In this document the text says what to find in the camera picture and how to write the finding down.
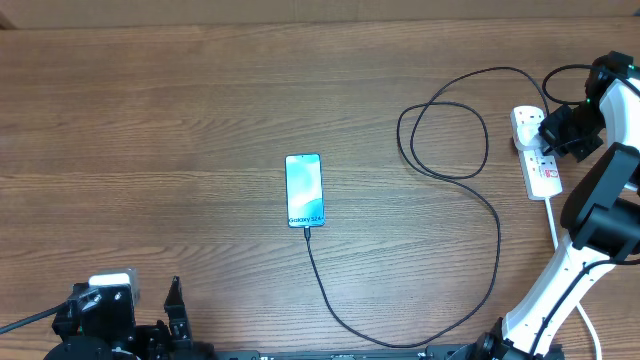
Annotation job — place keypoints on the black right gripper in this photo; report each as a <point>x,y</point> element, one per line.
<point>548,131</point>

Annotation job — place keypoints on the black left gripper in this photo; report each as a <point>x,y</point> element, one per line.
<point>154,335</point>

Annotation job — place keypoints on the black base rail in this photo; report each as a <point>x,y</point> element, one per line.
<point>434,352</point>

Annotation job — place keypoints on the Galaxy smartphone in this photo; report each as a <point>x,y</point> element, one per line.
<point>304,191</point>

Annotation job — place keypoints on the white power strip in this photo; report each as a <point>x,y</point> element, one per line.
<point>540,172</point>

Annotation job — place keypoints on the white charger plug adapter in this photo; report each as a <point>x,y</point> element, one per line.
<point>527,137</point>

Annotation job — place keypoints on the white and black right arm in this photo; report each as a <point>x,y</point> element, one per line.
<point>601,228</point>

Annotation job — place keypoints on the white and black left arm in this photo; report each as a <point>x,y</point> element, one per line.
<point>84,347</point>

